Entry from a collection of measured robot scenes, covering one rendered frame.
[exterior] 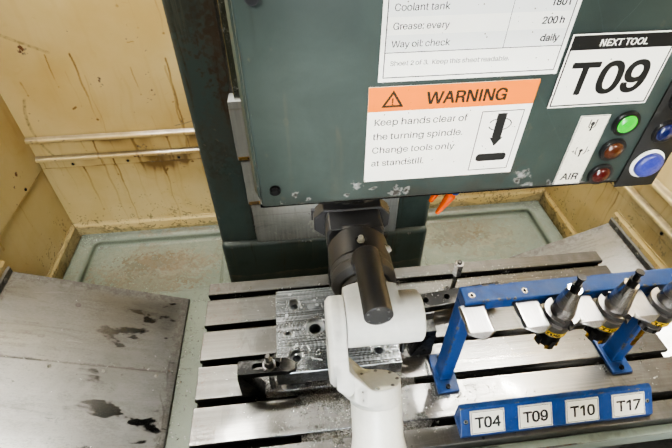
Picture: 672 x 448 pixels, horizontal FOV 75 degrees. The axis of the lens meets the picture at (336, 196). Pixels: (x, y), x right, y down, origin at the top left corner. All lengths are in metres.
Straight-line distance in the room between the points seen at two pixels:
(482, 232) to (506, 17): 1.64
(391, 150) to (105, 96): 1.33
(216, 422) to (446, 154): 0.88
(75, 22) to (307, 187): 1.22
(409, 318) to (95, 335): 1.20
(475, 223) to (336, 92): 1.68
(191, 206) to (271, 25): 1.57
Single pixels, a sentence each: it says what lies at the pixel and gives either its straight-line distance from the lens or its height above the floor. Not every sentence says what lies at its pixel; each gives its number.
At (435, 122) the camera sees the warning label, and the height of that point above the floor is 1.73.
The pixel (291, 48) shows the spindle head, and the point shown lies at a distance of 0.37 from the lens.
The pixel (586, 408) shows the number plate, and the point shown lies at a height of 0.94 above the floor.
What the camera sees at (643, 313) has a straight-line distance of 1.06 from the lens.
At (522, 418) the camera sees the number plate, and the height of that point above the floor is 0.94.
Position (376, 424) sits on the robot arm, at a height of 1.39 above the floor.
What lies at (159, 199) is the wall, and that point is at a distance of 1.89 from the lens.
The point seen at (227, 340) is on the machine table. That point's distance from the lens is 1.24.
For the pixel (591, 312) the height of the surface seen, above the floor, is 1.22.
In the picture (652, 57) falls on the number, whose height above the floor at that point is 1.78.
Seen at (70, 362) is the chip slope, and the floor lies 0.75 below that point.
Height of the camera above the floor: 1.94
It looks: 41 degrees down
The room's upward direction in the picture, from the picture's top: straight up
